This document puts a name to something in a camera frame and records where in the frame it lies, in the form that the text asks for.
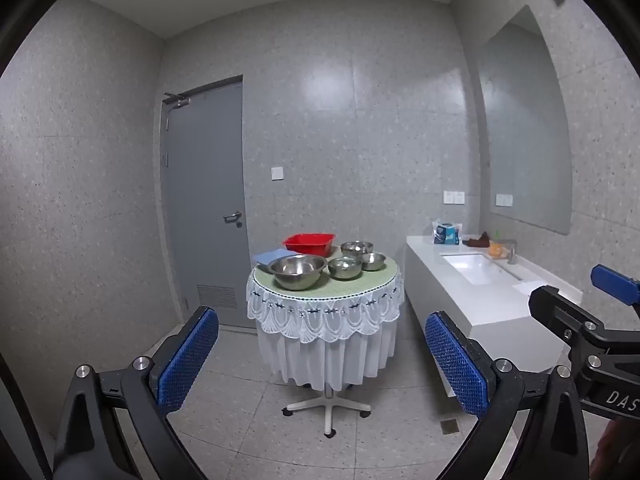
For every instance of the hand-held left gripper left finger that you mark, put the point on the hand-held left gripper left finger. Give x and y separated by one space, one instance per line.
187 362

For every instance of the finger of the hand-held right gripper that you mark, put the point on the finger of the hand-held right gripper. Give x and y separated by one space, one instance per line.
557 307
615 282

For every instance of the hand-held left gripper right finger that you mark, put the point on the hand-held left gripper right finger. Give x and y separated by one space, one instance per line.
455 365

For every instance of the blue plate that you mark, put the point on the blue plate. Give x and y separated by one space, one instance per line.
265 257

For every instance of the small steel bowl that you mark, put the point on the small steel bowl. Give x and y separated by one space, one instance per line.
374 261

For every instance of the large steel bowl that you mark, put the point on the large steel bowl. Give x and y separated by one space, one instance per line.
297 272

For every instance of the medium steel bowl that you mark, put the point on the medium steel bowl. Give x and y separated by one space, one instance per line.
345 269
356 248

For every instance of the red plastic basin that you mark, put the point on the red plastic basin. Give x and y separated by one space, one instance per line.
310 246

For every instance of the person's right forearm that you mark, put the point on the person's right forearm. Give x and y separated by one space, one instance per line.
620 455

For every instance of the floor drain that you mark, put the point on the floor drain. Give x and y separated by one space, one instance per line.
449 426

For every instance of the white sink counter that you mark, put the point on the white sink counter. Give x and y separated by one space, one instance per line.
490 305

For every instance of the metal faucet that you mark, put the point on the metal faucet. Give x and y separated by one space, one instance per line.
512 252

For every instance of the orange sponge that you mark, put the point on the orange sponge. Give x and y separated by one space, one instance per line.
495 249

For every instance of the white sink basin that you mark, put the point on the white sink basin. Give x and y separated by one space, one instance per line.
475 267

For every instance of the brown cloth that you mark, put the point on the brown cloth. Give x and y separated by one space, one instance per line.
480 240

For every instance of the white table skirt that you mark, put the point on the white table skirt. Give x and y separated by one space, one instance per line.
325 360

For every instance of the blue tissue pack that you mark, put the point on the blue tissue pack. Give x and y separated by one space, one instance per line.
445 234

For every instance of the grey door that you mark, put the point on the grey door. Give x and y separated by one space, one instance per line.
205 160

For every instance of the metal door closer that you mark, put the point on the metal door closer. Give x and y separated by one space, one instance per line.
177 100

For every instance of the white table pedestal base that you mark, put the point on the white table pedestal base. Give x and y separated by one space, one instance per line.
327 405

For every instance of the white double wall socket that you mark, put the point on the white double wall socket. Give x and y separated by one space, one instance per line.
454 198

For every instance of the wall mirror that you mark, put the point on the wall mirror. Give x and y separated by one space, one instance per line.
525 135

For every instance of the white light switch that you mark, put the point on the white light switch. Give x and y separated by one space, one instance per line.
277 173

